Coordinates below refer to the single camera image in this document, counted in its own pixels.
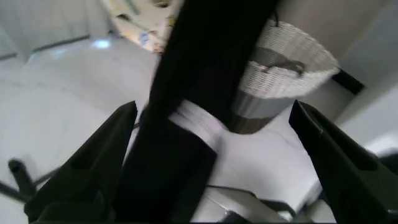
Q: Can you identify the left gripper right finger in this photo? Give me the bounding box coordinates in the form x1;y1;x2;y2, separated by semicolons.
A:
288;99;398;223

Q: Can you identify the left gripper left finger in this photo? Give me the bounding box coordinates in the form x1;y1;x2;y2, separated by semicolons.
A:
23;100;139;223

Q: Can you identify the cream printed garment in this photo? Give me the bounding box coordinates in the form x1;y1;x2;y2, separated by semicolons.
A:
101;0;184;54

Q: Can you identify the black garment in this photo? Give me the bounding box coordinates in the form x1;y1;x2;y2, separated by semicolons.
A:
113;0;279;223

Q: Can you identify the black clothes rack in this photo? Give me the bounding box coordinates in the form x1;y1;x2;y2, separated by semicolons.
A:
0;158;62;203

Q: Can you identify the white laundry basket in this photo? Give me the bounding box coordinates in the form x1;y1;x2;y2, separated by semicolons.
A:
229;18;341;135

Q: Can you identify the white curtain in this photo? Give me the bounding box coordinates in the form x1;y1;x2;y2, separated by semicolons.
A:
0;0;109;60

